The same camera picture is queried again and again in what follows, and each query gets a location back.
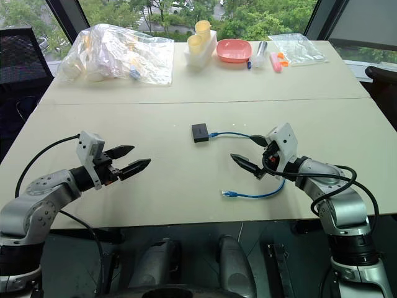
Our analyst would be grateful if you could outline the black strap bar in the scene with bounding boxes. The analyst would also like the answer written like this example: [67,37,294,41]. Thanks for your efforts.
[263,243,295,298]

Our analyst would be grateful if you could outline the small black adapter box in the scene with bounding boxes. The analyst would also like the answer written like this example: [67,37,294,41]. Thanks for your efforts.
[190,123,211,144]

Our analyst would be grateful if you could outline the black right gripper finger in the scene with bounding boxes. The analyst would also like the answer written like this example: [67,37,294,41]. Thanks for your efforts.
[230,153,265,179]
[249,133,269,148]

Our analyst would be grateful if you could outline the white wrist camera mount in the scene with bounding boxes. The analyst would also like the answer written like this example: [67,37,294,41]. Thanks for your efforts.
[267,122,299,173]
[76,130,106,191]

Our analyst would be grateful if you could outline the blue Ethernet cable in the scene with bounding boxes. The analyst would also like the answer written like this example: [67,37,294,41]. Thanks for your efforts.
[208,131,288,201]

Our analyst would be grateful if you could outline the black mesh chair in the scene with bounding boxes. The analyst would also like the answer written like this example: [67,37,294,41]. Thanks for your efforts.
[0,25,54,85]

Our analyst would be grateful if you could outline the white rectangular holder box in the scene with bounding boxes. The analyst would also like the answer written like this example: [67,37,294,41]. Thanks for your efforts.
[183,30,218,68]

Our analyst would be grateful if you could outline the grey rounded robot leg shape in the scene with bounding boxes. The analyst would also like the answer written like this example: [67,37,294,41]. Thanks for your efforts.
[128,237,182,290]
[218,233,257,297]

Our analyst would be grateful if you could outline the dark brown chair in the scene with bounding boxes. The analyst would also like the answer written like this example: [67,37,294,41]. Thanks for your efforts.
[365,65,397,133]

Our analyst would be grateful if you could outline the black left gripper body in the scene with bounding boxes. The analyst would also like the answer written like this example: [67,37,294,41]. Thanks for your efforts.
[92,150,122,187]

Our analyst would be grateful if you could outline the pink plastic bowl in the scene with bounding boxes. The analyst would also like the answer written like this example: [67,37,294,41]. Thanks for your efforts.
[216,38,253,65]

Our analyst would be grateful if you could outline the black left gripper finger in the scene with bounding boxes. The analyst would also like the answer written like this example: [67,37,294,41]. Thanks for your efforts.
[108,144,136,161]
[118,158,152,182]

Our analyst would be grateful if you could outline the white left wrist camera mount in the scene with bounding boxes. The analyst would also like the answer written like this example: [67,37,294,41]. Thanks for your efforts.
[76,130,106,191]

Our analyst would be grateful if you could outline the pale yellow plastic cup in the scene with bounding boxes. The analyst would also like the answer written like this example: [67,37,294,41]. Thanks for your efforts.
[194,19,212,42]
[187,33,205,56]

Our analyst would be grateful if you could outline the pink marker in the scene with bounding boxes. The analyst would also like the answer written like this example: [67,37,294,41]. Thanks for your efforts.
[270,51,282,74]

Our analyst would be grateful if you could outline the large clear plastic bag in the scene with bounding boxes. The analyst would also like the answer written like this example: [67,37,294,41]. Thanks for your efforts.
[58,22,175,86]

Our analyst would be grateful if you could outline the clear zip bag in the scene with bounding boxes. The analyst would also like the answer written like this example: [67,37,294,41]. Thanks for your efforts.
[267,32,329,67]

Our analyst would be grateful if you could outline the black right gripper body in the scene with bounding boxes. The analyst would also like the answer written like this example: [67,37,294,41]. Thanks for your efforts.
[262,138,282,175]

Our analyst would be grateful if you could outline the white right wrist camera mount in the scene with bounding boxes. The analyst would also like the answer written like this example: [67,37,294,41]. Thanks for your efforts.
[267,122,299,173]

